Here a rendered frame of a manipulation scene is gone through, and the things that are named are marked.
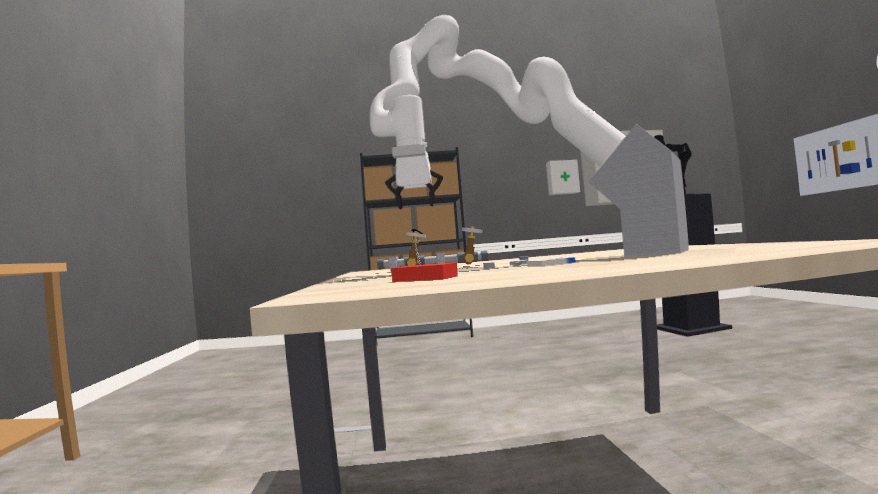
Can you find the red flat block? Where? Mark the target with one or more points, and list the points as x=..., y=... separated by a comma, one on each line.
x=424, y=272

